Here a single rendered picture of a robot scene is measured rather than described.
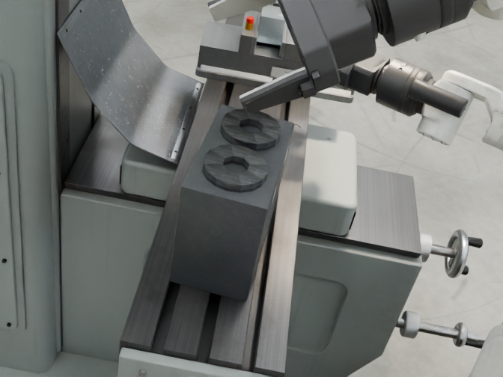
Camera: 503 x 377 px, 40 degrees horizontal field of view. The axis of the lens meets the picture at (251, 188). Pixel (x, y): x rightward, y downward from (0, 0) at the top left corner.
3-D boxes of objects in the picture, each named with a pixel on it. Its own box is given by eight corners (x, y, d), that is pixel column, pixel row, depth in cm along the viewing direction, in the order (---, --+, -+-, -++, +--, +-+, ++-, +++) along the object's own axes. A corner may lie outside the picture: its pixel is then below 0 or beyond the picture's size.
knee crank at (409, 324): (482, 338, 166) (492, 322, 162) (486, 358, 161) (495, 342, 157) (392, 320, 166) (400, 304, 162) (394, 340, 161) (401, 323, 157)
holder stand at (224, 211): (274, 211, 120) (297, 114, 107) (246, 304, 103) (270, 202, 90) (206, 193, 121) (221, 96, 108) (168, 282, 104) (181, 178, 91)
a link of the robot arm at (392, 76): (368, 31, 131) (427, 54, 127) (355, 75, 137) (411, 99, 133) (340, 53, 122) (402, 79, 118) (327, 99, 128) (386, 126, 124)
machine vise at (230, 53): (349, 70, 163) (362, 28, 156) (352, 104, 151) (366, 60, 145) (203, 43, 161) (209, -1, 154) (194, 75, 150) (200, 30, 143)
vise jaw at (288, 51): (306, 37, 157) (310, 21, 155) (306, 63, 147) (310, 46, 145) (281, 32, 157) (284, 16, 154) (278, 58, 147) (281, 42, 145)
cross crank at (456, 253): (462, 257, 173) (480, 223, 166) (468, 292, 164) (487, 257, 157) (400, 244, 173) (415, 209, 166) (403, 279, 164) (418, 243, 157)
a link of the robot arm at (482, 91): (446, 72, 126) (517, 102, 123) (424, 117, 127) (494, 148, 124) (445, 66, 120) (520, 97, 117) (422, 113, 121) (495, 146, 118)
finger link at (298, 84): (236, 92, 58) (306, 65, 58) (245, 110, 61) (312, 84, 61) (242, 108, 57) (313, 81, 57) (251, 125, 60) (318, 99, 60)
